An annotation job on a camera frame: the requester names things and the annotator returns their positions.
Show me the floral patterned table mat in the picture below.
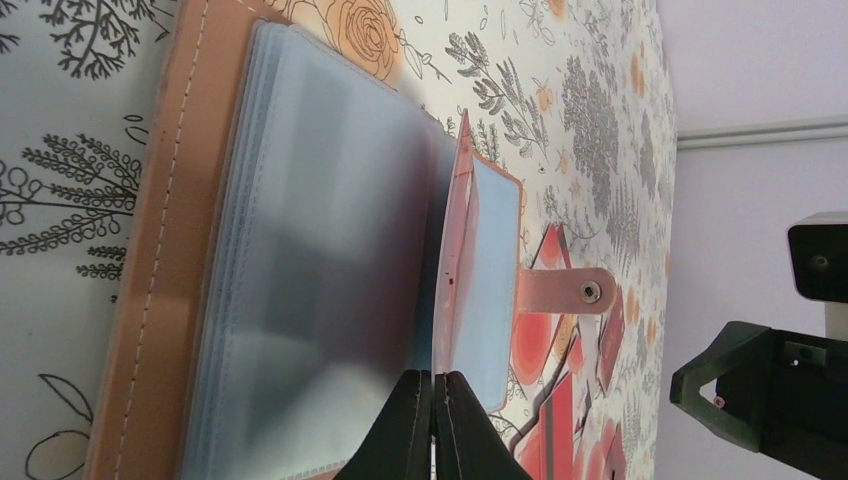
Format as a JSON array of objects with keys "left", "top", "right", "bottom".
[{"left": 1, "top": 1, "right": 676, "bottom": 479}]

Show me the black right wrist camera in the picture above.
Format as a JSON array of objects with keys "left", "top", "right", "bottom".
[{"left": 787, "top": 211, "right": 847, "bottom": 303}]

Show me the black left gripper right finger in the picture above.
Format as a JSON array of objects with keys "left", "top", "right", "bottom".
[{"left": 433, "top": 371, "right": 530, "bottom": 480}]

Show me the tan leather card holder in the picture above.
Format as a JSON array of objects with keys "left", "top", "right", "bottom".
[{"left": 84, "top": 1, "right": 626, "bottom": 479}]

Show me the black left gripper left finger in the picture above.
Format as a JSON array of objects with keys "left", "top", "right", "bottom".
[{"left": 335, "top": 370, "right": 432, "bottom": 480}]

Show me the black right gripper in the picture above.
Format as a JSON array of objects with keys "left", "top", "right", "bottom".
[{"left": 670, "top": 321, "right": 847, "bottom": 479}]

